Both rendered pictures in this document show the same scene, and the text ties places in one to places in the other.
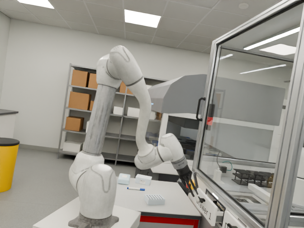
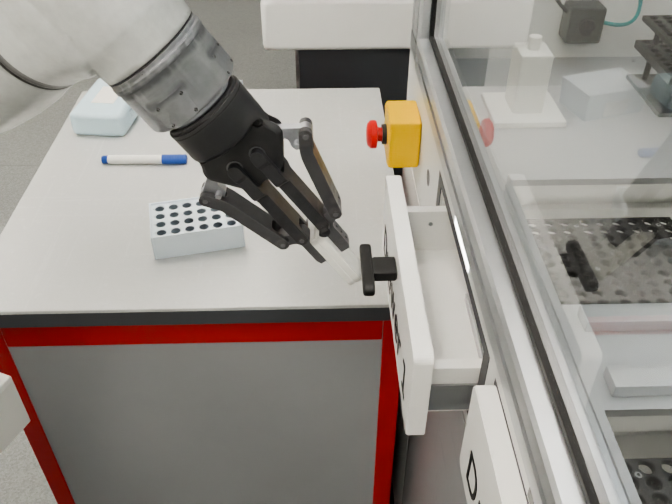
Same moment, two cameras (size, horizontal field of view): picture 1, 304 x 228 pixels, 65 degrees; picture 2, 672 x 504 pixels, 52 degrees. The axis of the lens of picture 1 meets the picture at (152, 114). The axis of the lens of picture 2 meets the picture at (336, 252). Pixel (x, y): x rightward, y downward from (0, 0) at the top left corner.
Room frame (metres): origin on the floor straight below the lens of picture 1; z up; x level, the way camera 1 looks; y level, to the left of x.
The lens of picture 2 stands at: (0.88, -0.40, 1.36)
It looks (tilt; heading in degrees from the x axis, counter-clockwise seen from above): 39 degrees down; 7
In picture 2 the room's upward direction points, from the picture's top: straight up
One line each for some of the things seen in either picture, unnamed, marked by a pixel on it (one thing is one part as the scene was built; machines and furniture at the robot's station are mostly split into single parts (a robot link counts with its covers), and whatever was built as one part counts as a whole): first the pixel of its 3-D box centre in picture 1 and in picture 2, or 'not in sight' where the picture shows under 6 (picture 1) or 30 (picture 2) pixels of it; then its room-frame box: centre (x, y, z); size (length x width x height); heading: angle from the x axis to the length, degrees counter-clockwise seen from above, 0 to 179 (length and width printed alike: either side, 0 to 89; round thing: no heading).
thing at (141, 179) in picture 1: (143, 179); not in sight; (2.00, -0.01, 0.79); 0.13 x 0.09 x 0.05; 83
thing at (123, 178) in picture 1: (124, 178); (110, 105); (1.96, 0.15, 0.78); 0.15 x 0.10 x 0.04; 3
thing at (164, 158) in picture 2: (135, 188); (144, 159); (1.81, 0.03, 0.77); 0.14 x 0.02 x 0.02; 98
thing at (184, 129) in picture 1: (188, 131); not in sight; (3.18, -0.52, 1.13); 1.78 x 1.14 x 0.45; 9
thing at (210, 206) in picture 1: (205, 205); (402, 291); (1.43, -0.40, 0.87); 0.29 x 0.02 x 0.11; 9
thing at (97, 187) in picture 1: (98, 187); not in sight; (1.12, 0.20, 1.00); 0.18 x 0.16 x 0.22; 34
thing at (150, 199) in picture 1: (154, 199); (196, 224); (1.63, -0.11, 0.78); 0.12 x 0.08 x 0.04; 111
